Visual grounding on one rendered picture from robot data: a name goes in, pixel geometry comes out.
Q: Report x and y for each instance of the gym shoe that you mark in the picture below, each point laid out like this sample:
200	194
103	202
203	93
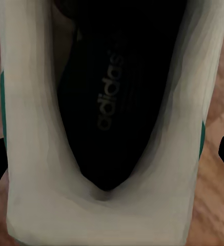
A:
104	105

